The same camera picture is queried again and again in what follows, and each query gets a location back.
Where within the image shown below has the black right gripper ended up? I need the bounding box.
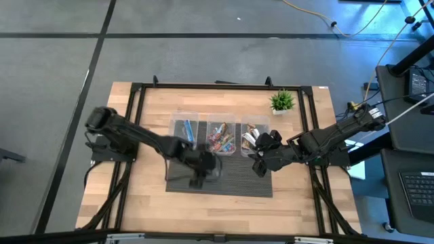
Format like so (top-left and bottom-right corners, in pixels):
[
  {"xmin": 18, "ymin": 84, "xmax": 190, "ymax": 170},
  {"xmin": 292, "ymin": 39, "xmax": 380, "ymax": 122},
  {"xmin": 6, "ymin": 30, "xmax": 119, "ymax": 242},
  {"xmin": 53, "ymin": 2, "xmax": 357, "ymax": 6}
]
[{"xmin": 252, "ymin": 129, "xmax": 300, "ymax": 179}]

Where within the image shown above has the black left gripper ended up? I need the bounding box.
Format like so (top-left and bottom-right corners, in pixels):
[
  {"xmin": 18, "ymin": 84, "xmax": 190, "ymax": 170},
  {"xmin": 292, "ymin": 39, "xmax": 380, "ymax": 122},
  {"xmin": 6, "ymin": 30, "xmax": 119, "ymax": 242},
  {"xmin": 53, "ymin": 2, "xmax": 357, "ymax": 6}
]
[{"xmin": 184, "ymin": 148, "xmax": 224, "ymax": 190}]

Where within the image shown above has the clear plastic bin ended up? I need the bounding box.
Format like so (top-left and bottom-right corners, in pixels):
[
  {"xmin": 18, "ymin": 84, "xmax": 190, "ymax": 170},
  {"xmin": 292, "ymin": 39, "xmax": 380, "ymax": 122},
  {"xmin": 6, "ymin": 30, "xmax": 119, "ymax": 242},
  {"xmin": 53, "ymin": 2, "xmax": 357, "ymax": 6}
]
[
  {"xmin": 239, "ymin": 115, "xmax": 272, "ymax": 159},
  {"xmin": 168, "ymin": 110, "xmax": 200, "ymax": 152},
  {"xmin": 205, "ymin": 113, "xmax": 237, "ymax": 157}
]

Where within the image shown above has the dark grey woven mat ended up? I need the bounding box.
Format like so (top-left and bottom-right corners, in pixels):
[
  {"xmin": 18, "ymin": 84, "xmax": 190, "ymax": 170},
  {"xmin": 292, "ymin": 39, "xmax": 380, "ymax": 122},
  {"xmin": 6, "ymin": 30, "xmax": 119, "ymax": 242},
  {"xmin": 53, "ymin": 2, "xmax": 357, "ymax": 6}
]
[{"xmin": 165, "ymin": 121, "xmax": 274, "ymax": 199}]

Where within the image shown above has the small green potted plant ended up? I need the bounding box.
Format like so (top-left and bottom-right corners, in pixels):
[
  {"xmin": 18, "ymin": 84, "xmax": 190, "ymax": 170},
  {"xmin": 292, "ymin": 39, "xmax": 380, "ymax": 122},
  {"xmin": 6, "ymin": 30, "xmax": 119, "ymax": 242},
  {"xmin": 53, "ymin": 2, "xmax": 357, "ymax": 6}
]
[{"xmin": 270, "ymin": 89, "xmax": 295, "ymax": 115}]

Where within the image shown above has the black laptop desk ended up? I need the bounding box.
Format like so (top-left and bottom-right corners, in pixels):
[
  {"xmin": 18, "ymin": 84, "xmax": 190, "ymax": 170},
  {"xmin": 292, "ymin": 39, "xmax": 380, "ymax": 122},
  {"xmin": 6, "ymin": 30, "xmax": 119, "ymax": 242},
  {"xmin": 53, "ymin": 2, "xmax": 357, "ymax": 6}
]
[{"xmin": 379, "ymin": 148, "xmax": 434, "ymax": 238}]

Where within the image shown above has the black rig crossbar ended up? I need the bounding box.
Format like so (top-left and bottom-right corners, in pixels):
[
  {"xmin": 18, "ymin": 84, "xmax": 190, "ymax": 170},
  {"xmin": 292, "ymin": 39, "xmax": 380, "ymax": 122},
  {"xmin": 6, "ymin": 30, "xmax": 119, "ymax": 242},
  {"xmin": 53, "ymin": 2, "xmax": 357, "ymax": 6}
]
[{"xmin": 0, "ymin": 229, "xmax": 434, "ymax": 244}]

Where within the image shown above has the black keyboard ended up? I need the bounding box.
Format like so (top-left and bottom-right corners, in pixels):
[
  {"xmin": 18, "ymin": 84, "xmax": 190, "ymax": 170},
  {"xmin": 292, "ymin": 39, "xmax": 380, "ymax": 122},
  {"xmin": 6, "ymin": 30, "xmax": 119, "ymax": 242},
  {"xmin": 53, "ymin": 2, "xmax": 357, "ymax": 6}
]
[{"xmin": 399, "ymin": 171, "xmax": 434, "ymax": 224}]

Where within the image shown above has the black power adapter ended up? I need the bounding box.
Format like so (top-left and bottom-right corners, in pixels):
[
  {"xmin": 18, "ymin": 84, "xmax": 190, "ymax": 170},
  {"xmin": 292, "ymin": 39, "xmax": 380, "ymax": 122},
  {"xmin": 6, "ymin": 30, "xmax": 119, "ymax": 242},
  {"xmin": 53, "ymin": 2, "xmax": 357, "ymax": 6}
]
[{"xmin": 405, "ymin": 68, "xmax": 431, "ymax": 104}]

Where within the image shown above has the black desk pole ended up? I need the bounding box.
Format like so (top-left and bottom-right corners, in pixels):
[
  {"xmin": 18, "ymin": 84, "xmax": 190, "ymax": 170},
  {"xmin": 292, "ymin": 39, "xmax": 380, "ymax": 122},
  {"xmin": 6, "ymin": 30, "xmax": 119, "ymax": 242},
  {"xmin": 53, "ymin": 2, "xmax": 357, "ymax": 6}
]
[{"xmin": 389, "ymin": 43, "xmax": 434, "ymax": 77}]

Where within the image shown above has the grey chair foot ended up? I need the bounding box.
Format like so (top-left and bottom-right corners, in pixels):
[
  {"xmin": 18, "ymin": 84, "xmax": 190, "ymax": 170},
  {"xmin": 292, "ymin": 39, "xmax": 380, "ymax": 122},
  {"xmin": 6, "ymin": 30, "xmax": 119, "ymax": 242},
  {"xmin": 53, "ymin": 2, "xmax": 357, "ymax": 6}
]
[{"xmin": 0, "ymin": 148, "xmax": 27, "ymax": 164}]

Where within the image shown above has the black aluminium table frame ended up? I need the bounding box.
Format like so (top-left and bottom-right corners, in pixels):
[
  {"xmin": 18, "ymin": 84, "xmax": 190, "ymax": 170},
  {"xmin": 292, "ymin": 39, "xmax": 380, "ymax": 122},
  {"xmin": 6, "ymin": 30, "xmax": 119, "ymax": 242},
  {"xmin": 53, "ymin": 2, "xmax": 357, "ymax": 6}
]
[{"xmin": 76, "ymin": 75, "xmax": 363, "ymax": 238}]

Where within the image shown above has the black cable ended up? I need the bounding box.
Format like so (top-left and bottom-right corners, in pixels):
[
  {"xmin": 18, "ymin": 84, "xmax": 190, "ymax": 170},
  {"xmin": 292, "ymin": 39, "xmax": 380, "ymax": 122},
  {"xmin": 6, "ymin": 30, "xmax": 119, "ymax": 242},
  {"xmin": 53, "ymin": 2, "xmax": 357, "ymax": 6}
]
[{"xmin": 337, "ymin": 91, "xmax": 434, "ymax": 121}]

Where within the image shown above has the yellow floor cable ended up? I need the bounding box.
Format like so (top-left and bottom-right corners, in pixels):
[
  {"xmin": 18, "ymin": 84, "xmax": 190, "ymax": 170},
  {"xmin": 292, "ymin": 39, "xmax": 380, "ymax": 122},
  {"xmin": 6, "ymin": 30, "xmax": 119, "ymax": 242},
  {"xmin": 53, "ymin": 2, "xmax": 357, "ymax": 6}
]
[{"xmin": 281, "ymin": 0, "xmax": 389, "ymax": 37}]

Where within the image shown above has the white cable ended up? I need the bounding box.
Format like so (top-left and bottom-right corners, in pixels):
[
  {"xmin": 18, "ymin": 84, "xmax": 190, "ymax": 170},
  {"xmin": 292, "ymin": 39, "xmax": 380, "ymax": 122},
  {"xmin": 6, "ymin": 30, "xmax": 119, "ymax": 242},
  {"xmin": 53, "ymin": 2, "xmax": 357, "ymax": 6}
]
[{"xmin": 359, "ymin": 101, "xmax": 434, "ymax": 142}]

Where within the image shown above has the beige floor cable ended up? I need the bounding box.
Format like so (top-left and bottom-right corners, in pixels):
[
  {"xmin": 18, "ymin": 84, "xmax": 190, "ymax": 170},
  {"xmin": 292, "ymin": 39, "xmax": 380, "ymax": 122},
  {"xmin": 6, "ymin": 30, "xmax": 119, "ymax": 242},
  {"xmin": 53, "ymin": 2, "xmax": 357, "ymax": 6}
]
[{"xmin": 363, "ymin": 0, "xmax": 434, "ymax": 101}]

